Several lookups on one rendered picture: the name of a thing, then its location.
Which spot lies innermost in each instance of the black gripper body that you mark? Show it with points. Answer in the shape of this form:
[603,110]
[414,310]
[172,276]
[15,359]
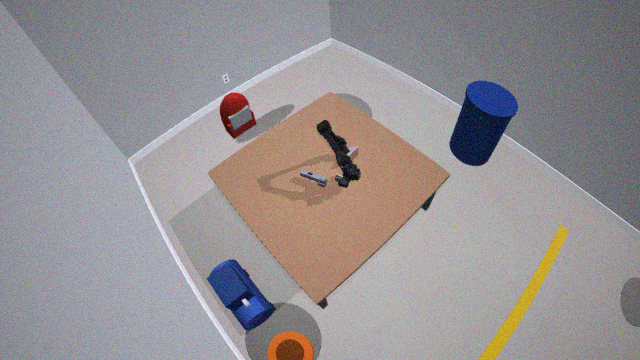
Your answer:
[345,181]

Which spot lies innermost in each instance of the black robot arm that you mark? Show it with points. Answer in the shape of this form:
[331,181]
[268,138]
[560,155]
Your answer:
[338,144]

